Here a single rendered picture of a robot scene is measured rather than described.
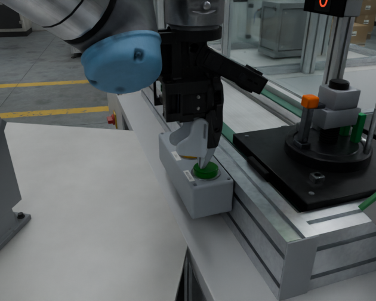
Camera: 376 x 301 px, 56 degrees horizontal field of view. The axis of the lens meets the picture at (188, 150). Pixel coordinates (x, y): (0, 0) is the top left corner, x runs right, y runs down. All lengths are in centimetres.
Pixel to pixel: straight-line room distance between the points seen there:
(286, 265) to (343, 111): 26
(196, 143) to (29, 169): 45
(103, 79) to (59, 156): 56
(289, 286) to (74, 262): 31
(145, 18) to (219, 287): 36
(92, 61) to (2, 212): 37
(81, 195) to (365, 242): 49
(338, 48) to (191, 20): 44
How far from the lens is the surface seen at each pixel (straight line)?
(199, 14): 45
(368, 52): 203
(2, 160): 62
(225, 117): 90
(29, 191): 77
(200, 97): 48
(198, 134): 51
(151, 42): 34
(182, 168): 58
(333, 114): 60
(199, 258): 57
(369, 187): 58
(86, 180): 77
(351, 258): 55
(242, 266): 56
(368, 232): 54
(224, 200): 57
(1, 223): 64
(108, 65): 33
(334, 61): 83
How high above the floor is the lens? 125
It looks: 27 degrees down
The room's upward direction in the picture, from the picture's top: straight up
